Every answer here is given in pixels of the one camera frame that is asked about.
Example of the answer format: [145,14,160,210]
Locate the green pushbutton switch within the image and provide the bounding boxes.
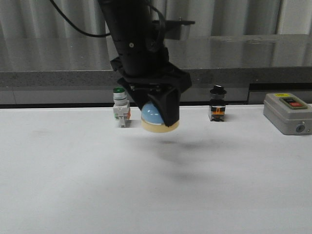
[113,87,131,128]

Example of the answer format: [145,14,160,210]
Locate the grey curtain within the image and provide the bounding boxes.
[0,0,312,39]

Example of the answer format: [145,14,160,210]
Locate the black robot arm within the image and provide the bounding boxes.
[98,0,192,127]

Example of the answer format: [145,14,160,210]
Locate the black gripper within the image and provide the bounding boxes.
[111,46,191,126]

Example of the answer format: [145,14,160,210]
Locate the black cable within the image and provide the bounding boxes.
[50,0,112,38]

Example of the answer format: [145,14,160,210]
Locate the grey pushbutton control box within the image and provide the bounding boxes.
[263,93,312,135]

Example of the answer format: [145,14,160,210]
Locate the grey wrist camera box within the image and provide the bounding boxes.
[150,19,195,41]

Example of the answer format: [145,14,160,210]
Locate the grey stone countertop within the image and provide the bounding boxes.
[0,35,312,106]

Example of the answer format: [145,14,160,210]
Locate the black rotary selector switch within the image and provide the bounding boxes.
[208,85,227,121]

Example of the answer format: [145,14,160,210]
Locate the blue and cream desk bell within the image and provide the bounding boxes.
[141,102,179,133]

